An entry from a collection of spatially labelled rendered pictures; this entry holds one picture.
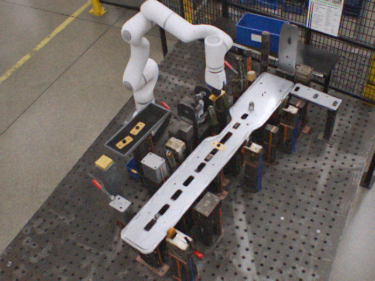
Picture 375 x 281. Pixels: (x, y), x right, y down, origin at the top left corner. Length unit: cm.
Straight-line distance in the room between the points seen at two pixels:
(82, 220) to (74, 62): 255
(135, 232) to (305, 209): 96
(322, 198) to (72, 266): 139
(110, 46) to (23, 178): 181
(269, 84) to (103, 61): 241
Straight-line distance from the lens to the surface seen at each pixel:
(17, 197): 384
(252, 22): 314
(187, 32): 214
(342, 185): 271
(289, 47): 278
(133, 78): 256
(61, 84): 467
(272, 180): 268
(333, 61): 296
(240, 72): 268
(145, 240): 214
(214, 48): 207
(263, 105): 265
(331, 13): 289
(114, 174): 231
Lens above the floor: 282
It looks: 48 degrees down
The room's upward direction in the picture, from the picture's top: 6 degrees counter-clockwise
